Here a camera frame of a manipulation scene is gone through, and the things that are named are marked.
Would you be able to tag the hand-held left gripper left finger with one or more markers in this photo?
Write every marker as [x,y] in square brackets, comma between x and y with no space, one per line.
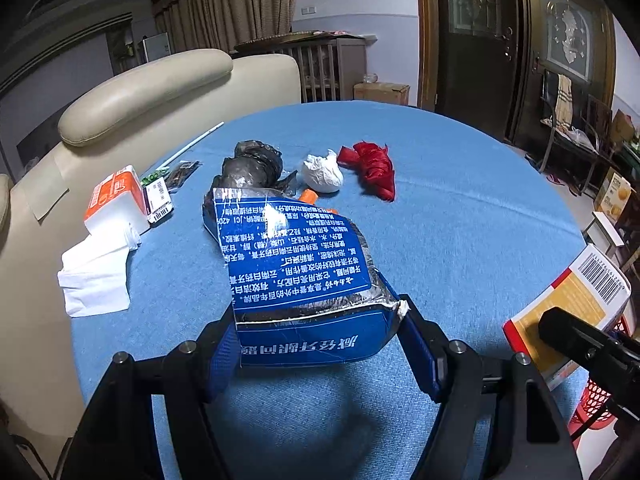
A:
[222,357]

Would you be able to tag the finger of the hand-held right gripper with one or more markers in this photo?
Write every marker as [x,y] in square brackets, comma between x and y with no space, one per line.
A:
[565,332]

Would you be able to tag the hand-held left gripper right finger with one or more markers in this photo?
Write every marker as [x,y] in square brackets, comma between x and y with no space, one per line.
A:
[424,355]

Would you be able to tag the yellow red paper box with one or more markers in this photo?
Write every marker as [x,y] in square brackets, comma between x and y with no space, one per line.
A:
[550,300]

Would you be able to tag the red plastic basket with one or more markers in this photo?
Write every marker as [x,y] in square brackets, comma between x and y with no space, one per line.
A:
[596,400]

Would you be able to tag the crushed blue toothpaste box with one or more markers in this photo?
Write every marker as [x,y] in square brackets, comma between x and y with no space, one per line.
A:
[300,270]

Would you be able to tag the orange plastic bag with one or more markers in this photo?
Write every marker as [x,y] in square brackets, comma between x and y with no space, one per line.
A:
[308,195]

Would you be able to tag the black plastic bag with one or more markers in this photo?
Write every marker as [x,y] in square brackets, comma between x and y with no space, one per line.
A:
[250,170]

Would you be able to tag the white stool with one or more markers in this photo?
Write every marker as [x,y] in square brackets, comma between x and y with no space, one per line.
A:
[607,232]

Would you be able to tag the yellow printed carton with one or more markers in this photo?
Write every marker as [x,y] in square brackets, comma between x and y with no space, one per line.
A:
[614,195]

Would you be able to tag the blue tablecloth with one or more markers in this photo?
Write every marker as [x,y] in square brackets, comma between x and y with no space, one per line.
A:
[450,210]

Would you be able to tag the loose white tissue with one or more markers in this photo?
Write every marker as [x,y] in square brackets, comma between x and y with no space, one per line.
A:
[95,275]

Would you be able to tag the red slipper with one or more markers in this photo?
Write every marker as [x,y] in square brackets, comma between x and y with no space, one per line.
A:
[556,178]

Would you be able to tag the white label packet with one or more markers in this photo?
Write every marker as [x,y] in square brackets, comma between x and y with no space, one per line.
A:
[157,201]

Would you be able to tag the dark snack wrapper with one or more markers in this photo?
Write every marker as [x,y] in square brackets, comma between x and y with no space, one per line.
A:
[181,175]

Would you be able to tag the green snack wrapper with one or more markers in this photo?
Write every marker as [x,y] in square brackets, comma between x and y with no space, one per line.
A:
[152,178]

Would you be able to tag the crumpled red plastic bag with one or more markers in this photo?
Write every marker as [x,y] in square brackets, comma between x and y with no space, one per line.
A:
[372,167]

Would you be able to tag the orange white tissue pack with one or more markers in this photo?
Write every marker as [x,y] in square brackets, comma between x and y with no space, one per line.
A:
[115,195]

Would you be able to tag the clear plastic bag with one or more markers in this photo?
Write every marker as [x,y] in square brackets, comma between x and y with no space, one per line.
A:
[580,137]

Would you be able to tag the open cardboard box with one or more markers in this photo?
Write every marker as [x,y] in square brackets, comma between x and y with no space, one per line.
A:
[624,127]

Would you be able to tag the white straw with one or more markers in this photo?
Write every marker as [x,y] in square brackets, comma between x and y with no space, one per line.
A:
[192,144]

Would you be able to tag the striped scarf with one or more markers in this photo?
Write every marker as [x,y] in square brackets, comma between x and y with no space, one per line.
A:
[564,97]

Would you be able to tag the brown cardboard box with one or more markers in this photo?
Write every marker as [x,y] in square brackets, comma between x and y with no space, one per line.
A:
[382,94]

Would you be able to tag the beige leather sofa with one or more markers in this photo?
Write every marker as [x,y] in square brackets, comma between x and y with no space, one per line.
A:
[150,90]

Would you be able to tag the glass jar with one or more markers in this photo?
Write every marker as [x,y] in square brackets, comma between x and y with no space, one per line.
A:
[370,79]

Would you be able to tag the dark wooden door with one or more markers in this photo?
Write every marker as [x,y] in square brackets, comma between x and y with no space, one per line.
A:
[470,60]

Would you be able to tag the glass panel door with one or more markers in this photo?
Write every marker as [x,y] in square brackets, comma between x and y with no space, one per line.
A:
[565,35]

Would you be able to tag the wooden crib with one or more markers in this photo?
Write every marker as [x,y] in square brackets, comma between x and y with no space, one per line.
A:
[320,67]

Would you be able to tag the white standing air conditioner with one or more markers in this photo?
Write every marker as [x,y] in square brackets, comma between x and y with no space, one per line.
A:
[156,49]

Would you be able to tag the brown curtains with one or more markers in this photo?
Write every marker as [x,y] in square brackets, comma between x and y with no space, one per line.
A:
[225,0]

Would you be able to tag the metal frame chair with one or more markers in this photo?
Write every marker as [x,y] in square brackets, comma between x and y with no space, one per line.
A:
[592,155]

